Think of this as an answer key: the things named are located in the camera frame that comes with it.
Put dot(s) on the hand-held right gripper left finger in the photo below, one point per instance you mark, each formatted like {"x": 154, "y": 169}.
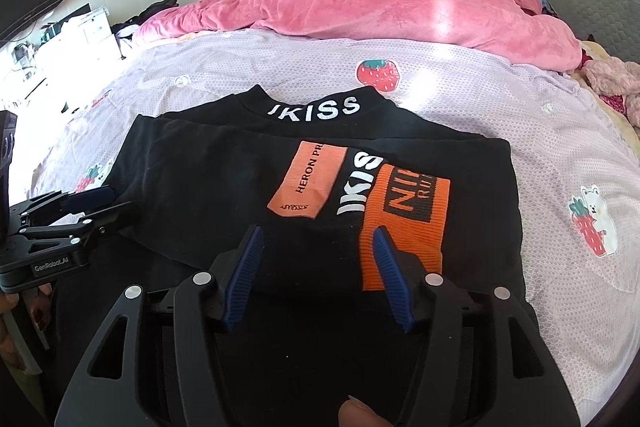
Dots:
{"x": 245, "y": 277}

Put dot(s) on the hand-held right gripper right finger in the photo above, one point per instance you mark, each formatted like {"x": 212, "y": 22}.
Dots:
{"x": 395, "y": 282}

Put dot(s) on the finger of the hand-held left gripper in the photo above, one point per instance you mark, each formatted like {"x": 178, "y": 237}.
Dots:
{"x": 92, "y": 197}
{"x": 100, "y": 219}

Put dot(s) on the black sweater with orange cuffs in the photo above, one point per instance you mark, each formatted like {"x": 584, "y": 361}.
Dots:
{"x": 200, "y": 177}

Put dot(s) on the dark clothes pile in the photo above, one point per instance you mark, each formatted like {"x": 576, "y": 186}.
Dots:
{"x": 145, "y": 19}

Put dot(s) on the person's left hand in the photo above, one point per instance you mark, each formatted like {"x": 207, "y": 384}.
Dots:
{"x": 11, "y": 322}

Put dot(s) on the person's right hand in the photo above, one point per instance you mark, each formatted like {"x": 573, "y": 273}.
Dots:
{"x": 362, "y": 414}

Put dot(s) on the white drawer cabinet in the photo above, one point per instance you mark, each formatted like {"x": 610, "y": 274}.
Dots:
{"x": 92, "y": 39}

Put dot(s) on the lilac printed bedsheet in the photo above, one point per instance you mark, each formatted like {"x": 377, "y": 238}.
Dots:
{"x": 500, "y": 117}

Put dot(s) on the pink duvet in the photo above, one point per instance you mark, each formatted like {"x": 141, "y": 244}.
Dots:
{"x": 350, "y": 7}

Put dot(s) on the red patterned cloth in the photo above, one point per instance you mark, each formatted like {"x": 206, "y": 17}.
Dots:
{"x": 612, "y": 103}

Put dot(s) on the pink fluffy garment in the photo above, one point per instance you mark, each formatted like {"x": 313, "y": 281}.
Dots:
{"x": 615, "y": 79}

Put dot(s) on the blue patterned cloth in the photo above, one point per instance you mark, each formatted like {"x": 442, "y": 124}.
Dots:
{"x": 547, "y": 4}

